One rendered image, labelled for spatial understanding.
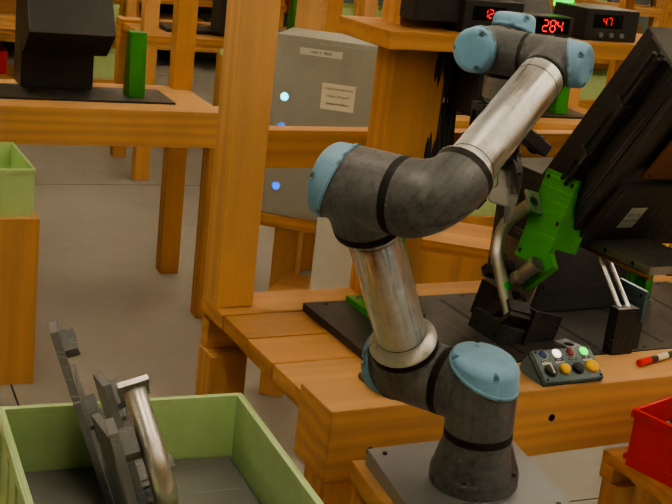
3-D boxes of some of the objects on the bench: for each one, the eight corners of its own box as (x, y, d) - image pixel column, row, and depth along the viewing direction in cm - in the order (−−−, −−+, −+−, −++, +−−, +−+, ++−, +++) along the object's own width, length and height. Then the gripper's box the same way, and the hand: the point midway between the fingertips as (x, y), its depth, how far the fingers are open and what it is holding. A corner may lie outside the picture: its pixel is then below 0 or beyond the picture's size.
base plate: (782, 344, 292) (784, 336, 291) (388, 382, 242) (390, 373, 241) (666, 287, 327) (667, 280, 326) (302, 310, 277) (302, 302, 277)
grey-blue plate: (639, 349, 271) (651, 291, 267) (633, 350, 270) (644, 291, 266) (613, 334, 279) (623, 277, 275) (606, 335, 278) (617, 277, 274)
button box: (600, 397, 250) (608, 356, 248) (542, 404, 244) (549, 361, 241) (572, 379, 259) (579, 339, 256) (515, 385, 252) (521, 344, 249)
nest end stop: (516, 330, 268) (531, 320, 265) (496, 326, 265) (510, 315, 262) (515, 326, 269) (530, 315, 265) (495, 321, 265) (509, 310, 262)
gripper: (455, 92, 214) (439, 205, 220) (502, 109, 201) (484, 229, 207) (495, 93, 218) (479, 204, 224) (543, 110, 205) (524, 227, 211)
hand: (495, 211), depth 217 cm, fingers open, 8 cm apart
